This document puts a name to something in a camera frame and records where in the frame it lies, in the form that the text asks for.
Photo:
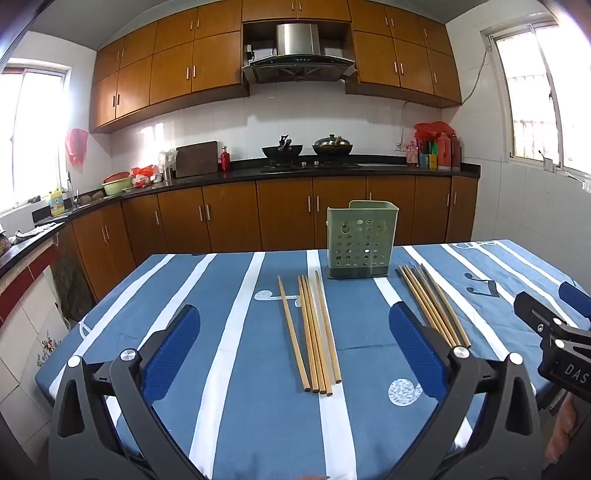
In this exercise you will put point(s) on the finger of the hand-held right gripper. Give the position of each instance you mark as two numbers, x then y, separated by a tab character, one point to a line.
577	300
535	316

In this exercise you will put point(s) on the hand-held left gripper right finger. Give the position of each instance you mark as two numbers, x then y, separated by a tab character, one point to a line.
415	344

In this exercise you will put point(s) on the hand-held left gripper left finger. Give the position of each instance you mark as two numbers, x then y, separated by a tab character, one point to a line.
171	353

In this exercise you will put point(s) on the dark wooden chopstick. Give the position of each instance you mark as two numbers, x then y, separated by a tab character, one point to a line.
433	300

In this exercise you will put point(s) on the green perforated utensil holder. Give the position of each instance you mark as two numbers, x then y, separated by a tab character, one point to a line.
360	249

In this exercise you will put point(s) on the person's right hand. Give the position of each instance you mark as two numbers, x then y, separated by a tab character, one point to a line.
561	429

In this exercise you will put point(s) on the blue white striped tablecloth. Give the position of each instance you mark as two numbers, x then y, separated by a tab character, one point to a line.
240	323

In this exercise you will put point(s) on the wooden base cabinets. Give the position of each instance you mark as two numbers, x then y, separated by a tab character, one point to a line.
231	217

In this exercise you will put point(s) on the green basin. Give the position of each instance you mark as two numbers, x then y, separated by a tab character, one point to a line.
117	186

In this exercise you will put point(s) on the red white plastic bag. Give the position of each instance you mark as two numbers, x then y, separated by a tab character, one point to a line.
144	175

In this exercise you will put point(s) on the dark brown bottle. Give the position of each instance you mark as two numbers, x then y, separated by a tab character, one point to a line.
455	152

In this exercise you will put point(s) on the grey dish cloth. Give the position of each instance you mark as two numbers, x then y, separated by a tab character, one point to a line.
34	232

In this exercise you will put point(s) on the colourful seasoning boxes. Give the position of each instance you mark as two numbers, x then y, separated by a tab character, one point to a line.
428	160

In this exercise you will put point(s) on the red oil bottle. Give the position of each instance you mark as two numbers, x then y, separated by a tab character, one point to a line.
443	152

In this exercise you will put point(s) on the small pink bottle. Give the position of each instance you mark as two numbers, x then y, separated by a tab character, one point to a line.
411	156

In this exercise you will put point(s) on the yellow detergent bottle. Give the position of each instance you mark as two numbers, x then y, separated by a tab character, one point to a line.
57	203

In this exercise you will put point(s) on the jar with clear plastic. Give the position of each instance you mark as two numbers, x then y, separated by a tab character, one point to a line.
168	164

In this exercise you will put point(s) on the black kitchen countertop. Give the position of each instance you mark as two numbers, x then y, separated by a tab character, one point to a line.
240	174

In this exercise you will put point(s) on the metal faucet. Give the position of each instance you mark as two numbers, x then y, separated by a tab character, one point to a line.
70	187

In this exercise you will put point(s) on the dark wooden cutting board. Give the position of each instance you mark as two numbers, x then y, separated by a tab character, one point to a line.
196	159

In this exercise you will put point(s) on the black gas stove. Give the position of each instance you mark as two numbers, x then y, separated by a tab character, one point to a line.
309	165

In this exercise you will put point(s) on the large barred window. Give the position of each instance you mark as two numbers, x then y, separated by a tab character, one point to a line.
540	92

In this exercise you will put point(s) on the dark lidded pot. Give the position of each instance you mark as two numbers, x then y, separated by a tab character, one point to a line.
332	146

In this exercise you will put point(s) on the hanging red plastic bag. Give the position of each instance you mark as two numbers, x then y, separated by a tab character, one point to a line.
76	145

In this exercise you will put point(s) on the black wok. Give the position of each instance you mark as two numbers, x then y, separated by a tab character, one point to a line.
282	150

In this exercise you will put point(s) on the small kitchen window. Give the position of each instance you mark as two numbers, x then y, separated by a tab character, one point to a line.
32	138

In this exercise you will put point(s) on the steel range hood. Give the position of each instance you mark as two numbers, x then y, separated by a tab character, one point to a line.
298	50

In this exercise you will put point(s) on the wooden cabinet above hood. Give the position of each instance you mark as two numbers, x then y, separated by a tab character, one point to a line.
295	9

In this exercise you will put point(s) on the long wooden wall cabinet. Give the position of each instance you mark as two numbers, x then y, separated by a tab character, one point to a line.
171	69

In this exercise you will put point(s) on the short wooden wall cabinet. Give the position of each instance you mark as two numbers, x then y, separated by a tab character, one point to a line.
406	60

